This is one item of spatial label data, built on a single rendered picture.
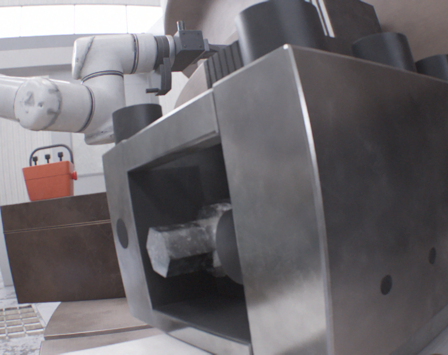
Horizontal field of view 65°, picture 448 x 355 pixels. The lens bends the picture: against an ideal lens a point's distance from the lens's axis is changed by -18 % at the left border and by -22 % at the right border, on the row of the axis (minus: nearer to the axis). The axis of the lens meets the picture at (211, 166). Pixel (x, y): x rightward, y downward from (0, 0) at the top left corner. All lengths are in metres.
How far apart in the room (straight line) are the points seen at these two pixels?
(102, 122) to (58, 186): 0.76
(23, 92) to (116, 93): 0.20
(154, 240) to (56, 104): 0.31
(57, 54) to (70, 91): 3.92
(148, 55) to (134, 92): 4.05
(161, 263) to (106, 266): 1.03
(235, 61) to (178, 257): 0.20
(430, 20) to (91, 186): 4.15
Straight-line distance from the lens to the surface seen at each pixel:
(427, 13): 0.59
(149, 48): 0.81
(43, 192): 1.48
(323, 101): 0.24
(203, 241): 0.41
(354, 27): 0.53
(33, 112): 0.65
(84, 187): 4.43
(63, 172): 1.46
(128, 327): 1.05
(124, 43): 0.80
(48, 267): 1.48
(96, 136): 0.74
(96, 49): 0.78
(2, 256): 4.35
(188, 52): 0.82
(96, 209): 1.43
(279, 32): 0.26
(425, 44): 0.58
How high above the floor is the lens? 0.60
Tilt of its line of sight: 5 degrees up
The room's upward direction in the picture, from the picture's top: 9 degrees counter-clockwise
